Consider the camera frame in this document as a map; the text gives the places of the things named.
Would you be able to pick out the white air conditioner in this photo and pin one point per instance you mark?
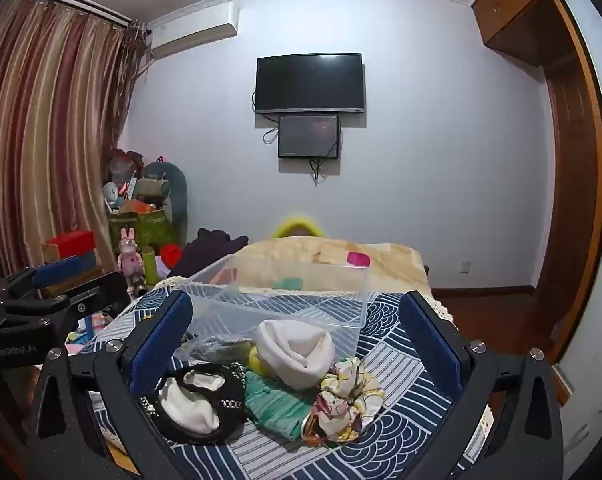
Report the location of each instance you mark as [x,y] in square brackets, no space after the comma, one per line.
[196,32]

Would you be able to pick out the blue patterned bedspread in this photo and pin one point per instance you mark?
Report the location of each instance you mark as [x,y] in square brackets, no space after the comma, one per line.
[411,440]

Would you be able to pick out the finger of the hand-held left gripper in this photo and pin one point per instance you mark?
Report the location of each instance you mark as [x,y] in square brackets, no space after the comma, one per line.
[98,295]
[63,270]

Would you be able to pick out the beige patchwork blanket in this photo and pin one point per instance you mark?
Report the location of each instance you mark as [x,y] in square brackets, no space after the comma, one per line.
[321,252]

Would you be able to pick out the green storage box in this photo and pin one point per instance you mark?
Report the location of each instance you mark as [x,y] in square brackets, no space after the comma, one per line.
[146,230]

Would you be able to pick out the red box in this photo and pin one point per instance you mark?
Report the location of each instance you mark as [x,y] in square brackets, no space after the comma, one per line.
[71,242]

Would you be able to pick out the pink rabbit toy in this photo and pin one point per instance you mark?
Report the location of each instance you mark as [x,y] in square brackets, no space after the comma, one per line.
[129,255]

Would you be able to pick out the blue box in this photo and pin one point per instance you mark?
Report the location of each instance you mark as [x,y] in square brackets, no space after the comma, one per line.
[90,259]

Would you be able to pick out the green bottle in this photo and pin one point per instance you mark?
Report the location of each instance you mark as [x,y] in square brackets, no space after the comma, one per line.
[151,267]

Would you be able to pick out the striped red-gold curtain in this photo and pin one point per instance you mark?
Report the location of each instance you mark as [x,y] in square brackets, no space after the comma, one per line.
[56,135]

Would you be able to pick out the curtain rod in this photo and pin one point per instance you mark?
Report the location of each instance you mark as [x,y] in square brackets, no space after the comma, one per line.
[71,0]

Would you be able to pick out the black wall television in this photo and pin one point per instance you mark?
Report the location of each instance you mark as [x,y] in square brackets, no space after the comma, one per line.
[308,82]

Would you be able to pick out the yellow fuzzy ball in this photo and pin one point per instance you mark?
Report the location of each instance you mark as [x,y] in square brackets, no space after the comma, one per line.
[257,362]

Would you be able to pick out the wooden overhead cabinet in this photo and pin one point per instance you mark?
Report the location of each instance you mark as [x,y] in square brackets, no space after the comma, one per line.
[516,10]

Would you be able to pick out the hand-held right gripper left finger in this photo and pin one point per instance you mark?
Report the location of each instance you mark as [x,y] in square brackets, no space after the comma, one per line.
[160,347]

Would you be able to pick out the pile of toys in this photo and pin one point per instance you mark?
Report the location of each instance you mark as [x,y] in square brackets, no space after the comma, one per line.
[126,180]

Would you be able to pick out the clear plastic storage box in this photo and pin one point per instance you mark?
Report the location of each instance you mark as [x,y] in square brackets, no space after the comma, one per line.
[291,280]

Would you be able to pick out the colourful printed mat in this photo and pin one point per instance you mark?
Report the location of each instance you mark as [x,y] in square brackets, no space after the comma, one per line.
[88,330]

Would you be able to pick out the dark purple garment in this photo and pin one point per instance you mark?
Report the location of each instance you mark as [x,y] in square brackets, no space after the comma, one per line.
[206,252]

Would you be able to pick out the black cylindrical object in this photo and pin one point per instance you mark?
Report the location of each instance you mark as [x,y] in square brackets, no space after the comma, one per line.
[138,285]

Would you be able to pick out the white sock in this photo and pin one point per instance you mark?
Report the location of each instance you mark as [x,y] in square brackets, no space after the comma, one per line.
[291,355]

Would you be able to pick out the red soft item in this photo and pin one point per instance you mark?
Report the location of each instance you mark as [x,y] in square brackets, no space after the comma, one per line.
[171,255]

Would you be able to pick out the wooden door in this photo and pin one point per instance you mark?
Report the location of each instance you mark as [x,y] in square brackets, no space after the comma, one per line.
[571,210]

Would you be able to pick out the wooden baseboard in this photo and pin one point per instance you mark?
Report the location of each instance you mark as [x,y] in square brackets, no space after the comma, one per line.
[481,290]

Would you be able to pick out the small black wall monitor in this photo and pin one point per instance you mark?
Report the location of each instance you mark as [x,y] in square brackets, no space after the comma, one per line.
[308,136]

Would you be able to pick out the yellow curved foam piece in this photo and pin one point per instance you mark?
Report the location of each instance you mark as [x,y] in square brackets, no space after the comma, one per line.
[286,225]

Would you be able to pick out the grey plush toy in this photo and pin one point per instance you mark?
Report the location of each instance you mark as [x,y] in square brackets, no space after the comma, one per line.
[177,195]

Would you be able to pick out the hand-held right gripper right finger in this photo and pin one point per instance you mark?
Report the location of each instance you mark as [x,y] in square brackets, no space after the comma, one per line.
[431,347]

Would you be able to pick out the green knitted cloth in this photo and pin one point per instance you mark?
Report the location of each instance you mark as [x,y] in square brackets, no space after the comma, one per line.
[276,405]

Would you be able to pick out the black and white bag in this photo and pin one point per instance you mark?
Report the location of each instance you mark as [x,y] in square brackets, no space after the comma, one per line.
[191,410]

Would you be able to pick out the floral fabric scrunchie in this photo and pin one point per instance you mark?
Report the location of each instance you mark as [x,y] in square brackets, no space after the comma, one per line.
[346,400]

